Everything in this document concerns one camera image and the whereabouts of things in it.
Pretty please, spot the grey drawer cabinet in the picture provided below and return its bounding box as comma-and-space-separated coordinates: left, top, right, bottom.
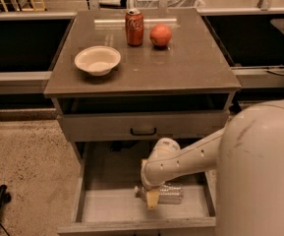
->
43, 8, 242, 236

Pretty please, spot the white wire basket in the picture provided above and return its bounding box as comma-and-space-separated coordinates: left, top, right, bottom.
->
127, 0, 204, 9

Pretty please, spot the black drawer handle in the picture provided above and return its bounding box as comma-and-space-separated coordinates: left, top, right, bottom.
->
130, 128, 157, 137

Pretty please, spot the red apple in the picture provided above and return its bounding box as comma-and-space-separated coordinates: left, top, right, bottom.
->
150, 24, 172, 47

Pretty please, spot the red cola can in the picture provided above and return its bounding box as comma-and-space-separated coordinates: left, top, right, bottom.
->
125, 9, 143, 46

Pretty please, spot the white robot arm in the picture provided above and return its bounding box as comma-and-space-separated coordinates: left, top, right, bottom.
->
141, 99, 284, 236

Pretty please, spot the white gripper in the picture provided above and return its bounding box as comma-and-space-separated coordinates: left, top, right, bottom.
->
141, 138, 181, 210

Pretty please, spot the clear plastic water bottle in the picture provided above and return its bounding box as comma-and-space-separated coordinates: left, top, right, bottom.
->
134, 183, 184, 205

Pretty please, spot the white paper bowl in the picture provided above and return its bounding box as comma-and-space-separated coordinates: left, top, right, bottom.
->
75, 46, 121, 77

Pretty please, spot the closed grey top drawer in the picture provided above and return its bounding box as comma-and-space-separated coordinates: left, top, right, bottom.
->
58, 110, 229, 142

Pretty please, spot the open grey middle drawer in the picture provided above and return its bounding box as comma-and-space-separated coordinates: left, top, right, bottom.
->
58, 141, 215, 236

